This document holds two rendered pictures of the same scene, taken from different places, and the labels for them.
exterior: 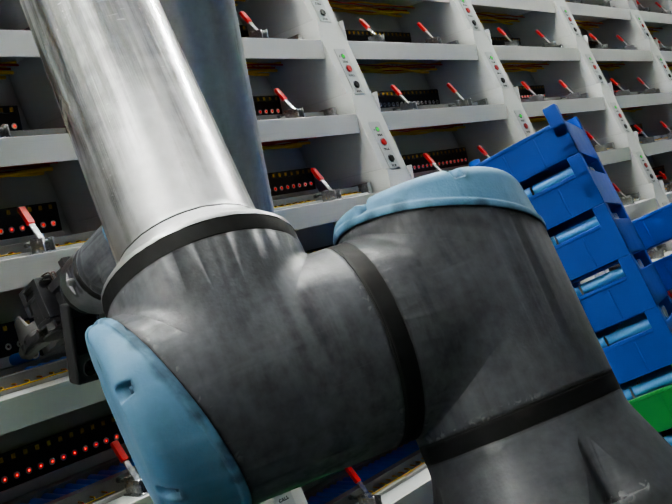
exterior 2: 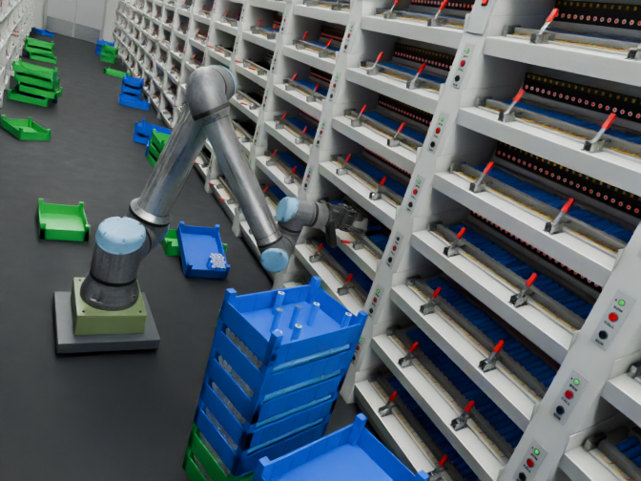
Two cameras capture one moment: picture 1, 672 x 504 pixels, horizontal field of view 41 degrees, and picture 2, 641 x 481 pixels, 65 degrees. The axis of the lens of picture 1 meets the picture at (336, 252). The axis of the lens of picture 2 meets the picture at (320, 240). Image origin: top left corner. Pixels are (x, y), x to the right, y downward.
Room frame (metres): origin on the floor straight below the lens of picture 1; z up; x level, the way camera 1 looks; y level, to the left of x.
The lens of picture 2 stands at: (1.74, -1.30, 1.13)
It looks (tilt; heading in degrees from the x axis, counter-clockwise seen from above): 20 degrees down; 108
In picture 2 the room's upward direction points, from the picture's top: 17 degrees clockwise
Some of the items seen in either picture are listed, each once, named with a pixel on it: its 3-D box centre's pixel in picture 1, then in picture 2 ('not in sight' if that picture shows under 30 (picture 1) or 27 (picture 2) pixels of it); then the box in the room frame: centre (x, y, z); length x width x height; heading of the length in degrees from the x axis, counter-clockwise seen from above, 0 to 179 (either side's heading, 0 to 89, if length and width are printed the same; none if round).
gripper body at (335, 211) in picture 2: (67, 300); (338, 217); (1.23, 0.38, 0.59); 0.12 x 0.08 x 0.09; 49
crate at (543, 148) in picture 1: (492, 179); (295, 316); (1.40, -0.28, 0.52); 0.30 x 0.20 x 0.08; 67
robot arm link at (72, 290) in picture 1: (93, 279); (318, 215); (1.18, 0.32, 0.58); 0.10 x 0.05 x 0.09; 139
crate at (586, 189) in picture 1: (514, 223); (287, 343); (1.40, -0.28, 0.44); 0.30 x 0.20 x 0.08; 67
